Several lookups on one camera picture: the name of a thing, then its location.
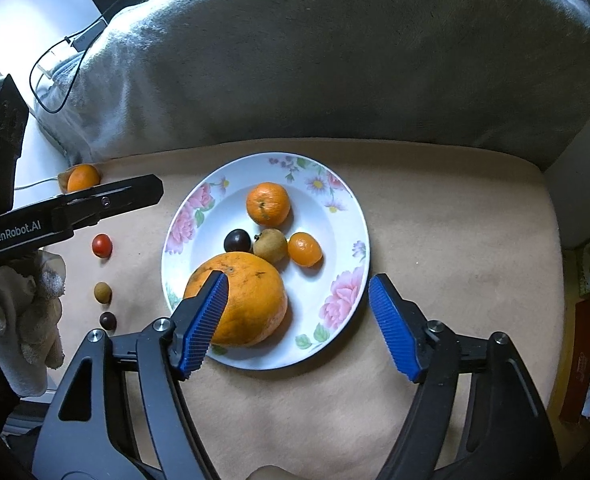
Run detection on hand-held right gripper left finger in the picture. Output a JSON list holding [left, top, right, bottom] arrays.
[[32, 270, 231, 480]]

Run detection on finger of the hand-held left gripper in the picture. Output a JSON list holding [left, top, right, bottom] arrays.
[[57, 174, 165, 233]]

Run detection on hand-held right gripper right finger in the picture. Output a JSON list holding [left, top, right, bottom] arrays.
[[368, 273, 561, 480]]

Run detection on large smooth orange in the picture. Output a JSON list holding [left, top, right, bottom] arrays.
[[66, 164, 100, 193]]

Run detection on small red tomato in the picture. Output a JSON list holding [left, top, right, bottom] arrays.
[[91, 233, 113, 259]]

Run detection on large speckled orange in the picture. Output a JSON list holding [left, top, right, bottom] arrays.
[[183, 253, 289, 347]]

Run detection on small orange kumquat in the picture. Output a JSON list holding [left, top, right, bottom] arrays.
[[287, 232, 323, 268]]

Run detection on floral white plate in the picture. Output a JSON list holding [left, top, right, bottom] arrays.
[[161, 152, 371, 371]]

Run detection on small mandarin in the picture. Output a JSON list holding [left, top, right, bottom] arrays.
[[246, 182, 292, 227]]

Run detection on tan blanket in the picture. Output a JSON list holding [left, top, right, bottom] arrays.
[[12, 137, 568, 480]]

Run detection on red cardboard box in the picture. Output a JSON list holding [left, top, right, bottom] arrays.
[[559, 294, 590, 424]]

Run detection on grey fleece blanket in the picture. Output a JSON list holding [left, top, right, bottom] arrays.
[[37, 0, 590, 171]]

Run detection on black looped cable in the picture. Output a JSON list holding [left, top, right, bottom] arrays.
[[30, 15, 108, 114]]

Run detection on thin white cable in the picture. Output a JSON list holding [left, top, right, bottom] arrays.
[[14, 175, 70, 192]]

